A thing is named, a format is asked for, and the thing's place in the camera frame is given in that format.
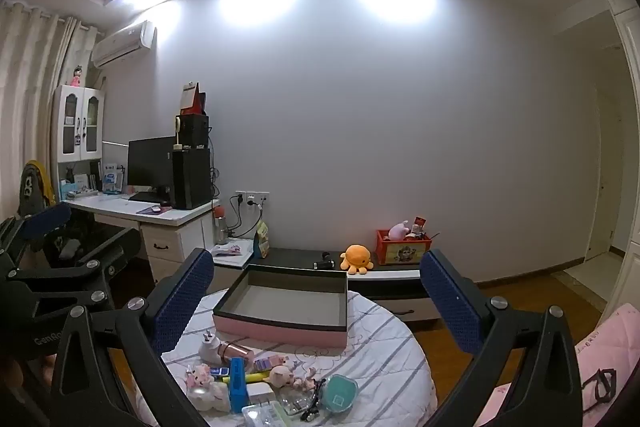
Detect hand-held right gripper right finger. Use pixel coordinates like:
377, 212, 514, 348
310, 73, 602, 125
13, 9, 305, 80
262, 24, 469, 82
419, 248, 583, 427

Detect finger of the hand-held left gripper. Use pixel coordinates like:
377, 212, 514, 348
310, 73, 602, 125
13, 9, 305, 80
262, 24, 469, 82
0, 203, 73, 258
5, 231, 142, 308

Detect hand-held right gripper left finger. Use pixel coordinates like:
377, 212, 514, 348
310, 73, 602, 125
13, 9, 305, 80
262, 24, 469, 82
50, 248, 216, 427

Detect white plug adapter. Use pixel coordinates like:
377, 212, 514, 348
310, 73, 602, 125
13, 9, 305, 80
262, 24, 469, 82
199, 328, 226, 364

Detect white pink animal figure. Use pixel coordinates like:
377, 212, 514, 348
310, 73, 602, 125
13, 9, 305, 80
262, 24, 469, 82
185, 363, 228, 410

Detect pink cardboard box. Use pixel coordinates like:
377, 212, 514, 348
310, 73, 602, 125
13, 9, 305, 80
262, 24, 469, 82
212, 263, 349, 349

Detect blue rectangular box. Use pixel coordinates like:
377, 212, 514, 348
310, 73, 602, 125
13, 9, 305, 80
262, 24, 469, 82
228, 357, 248, 414

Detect white charger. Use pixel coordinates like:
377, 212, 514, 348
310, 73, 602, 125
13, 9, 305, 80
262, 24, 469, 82
246, 382, 273, 405

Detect pink pig doll figure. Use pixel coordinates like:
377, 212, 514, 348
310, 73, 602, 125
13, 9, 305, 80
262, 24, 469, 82
267, 364, 318, 390

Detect clear plastic box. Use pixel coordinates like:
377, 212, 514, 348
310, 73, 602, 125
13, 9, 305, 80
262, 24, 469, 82
241, 399, 291, 427

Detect teal round container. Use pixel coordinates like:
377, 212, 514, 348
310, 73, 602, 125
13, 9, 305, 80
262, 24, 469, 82
320, 374, 358, 410

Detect person's left forearm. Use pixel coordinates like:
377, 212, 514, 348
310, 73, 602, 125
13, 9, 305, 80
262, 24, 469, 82
0, 354, 56, 408

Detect black yellow jacket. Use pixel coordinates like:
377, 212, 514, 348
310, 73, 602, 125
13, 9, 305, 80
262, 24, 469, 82
17, 160, 56, 218

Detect black office chair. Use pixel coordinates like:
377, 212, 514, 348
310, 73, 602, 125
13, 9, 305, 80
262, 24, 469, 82
0, 202, 141, 273

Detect white desk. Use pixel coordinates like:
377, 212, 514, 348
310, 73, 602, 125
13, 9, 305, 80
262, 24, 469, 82
64, 192, 221, 285

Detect red storage crate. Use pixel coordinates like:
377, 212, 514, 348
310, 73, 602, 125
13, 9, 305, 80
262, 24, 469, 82
376, 229, 432, 266

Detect brown pink snack packet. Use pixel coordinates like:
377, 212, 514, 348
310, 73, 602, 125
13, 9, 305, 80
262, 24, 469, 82
218, 341, 256, 360

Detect blue white carton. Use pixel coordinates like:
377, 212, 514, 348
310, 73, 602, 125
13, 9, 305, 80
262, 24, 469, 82
102, 162, 123, 195

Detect clear bottle orange cap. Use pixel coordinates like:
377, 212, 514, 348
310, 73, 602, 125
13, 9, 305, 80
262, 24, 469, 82
214, 206, 230, 245

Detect striped white tablecloth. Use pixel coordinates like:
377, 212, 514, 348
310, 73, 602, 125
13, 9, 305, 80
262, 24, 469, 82
122, 289, 438, 427

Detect white glass-door hutch cabinet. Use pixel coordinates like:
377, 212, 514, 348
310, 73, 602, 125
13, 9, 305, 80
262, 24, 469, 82
51, 84, 107, 202

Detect blue yellow snack bag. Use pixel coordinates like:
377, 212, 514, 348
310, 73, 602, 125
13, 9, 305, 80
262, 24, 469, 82
252, 221, 271, 259

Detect orange octopus plush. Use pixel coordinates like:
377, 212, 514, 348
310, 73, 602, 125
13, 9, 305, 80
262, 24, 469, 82
340, 245, 373, 276

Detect black computer monitor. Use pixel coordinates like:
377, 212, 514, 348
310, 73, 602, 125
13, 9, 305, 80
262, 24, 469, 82
127, 136, 177, 200

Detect black computer tower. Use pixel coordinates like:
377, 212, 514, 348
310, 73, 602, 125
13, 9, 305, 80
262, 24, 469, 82
170, 146, 213, 210

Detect low black white cabinet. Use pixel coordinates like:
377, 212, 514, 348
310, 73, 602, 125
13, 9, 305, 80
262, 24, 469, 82
212, 244, 443, 323

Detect beige curtain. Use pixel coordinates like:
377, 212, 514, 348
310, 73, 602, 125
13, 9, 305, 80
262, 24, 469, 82
0, 0, 98, 218

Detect small clear case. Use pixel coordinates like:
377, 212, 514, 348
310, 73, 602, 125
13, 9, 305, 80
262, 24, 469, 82
277, 387, 313, 415

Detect black eyeglasses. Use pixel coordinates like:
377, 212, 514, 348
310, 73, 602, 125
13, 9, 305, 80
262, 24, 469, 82
580, 368, 618, 408

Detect black speaker box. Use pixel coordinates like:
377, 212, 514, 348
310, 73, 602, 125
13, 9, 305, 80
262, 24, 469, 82
178, 113, 210, 149

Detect pink bedding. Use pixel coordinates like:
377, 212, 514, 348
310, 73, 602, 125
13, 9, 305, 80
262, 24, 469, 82
472, 304, 640, 427

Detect red desk calendar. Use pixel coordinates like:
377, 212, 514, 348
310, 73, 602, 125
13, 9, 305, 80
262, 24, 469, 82
180, 82, 208, 116

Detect white air conditioner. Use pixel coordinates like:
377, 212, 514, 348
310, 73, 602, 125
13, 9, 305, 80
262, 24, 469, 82
91, 20, 155, 68

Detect cream hallway door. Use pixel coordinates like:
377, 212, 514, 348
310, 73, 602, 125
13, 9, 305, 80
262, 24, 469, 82
587, 87, 616, 263

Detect white panelled door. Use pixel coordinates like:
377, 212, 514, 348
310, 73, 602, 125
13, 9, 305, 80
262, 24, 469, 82
582, 0, 640, 323

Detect small black cord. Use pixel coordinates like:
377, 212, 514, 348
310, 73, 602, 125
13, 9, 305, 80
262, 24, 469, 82
300, 379, 326, 423

